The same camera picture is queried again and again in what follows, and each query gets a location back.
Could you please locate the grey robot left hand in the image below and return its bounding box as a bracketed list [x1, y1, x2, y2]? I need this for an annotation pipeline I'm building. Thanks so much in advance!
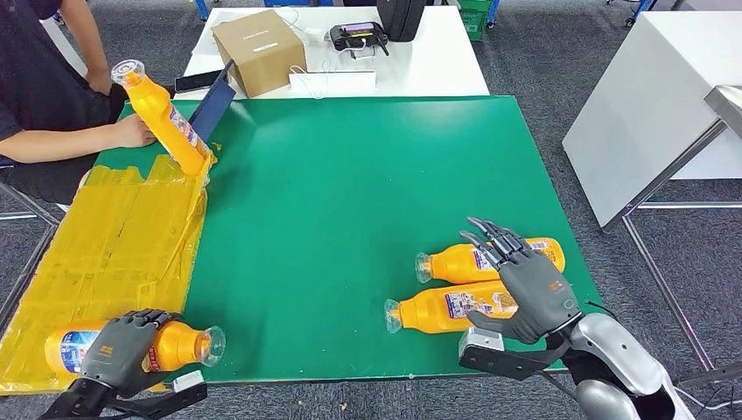
[80, 310, 185, 399]

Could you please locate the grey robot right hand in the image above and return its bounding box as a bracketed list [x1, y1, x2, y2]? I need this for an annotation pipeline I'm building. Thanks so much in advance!
[459, 217, 584, 347]

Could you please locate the person's right hand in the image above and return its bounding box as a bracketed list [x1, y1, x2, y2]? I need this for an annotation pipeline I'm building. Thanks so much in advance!
[113, 113, 158, 150]

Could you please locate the orange bottle with clear cap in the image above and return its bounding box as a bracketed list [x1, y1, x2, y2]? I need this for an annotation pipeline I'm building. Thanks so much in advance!
[415, 236, 566, 285]
[383, 280, 523, 336]
[44, 320, 228, 375]
[109, 59, 214, 178]

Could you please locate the black smartphone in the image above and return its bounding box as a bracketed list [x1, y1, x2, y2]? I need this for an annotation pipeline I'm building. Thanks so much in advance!
[174, 69, 224, 94]

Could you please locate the dark blue tablet case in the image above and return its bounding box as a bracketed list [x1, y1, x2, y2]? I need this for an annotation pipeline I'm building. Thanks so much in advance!
[188, 59, 237, 144]

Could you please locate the yellow taped sheet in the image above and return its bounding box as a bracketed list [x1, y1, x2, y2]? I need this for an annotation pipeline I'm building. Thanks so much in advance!
[0, 144, 217, 397]

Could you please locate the person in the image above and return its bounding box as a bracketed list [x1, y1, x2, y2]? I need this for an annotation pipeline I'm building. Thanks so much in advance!
[0, 0, 175, 207]

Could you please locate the brown cardboard box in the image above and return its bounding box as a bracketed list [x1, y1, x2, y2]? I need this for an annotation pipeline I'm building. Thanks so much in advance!
[211, 8, 308, 99]

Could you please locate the white tilted desk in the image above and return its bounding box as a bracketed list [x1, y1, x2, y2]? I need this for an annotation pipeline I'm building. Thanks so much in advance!
[562, 10, 742, 231]

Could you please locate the green table mat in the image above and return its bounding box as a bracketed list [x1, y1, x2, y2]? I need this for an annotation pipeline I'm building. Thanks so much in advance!
[92, 95, 610, 387]

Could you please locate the black handheld controller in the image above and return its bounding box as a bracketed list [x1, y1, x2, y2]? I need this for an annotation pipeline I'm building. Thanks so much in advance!
[329, 21, 390, 60]

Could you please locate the white table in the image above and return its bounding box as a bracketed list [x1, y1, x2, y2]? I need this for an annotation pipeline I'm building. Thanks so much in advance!
[173, 5, 491, 101]

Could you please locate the steel table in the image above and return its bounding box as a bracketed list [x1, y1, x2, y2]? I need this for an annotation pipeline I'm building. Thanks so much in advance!
[703, 85, 742, 141]

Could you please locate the green plastic crate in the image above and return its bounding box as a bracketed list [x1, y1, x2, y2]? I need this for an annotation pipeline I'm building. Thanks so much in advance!
[456, 0, 493, 42]

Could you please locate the black bag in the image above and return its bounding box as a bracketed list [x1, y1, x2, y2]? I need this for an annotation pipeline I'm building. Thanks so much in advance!
[376, 0, 429, 43]

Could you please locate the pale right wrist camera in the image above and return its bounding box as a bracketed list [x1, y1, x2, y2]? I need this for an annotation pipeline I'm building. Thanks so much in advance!
[458, 327, 506, 372]

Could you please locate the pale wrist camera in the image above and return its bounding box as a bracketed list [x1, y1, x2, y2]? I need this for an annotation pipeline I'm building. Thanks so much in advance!
[458, 327, 506, 372]
[171, 370, 208, 401]

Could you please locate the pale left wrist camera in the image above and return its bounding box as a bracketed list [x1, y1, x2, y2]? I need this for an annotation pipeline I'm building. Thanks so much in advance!
[171, 370, 208, 401]

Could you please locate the thin white cable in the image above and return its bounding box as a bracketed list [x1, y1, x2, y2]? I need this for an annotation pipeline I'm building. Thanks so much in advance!
[289, 62, 339, 100]

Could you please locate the grey metal desk frame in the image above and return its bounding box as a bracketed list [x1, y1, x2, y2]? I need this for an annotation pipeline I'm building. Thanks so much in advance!
[619, 199, 742, 372]

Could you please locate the white floor cable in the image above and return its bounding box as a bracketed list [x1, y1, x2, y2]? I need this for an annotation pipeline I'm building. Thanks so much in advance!
[675, 385, 742, 413]

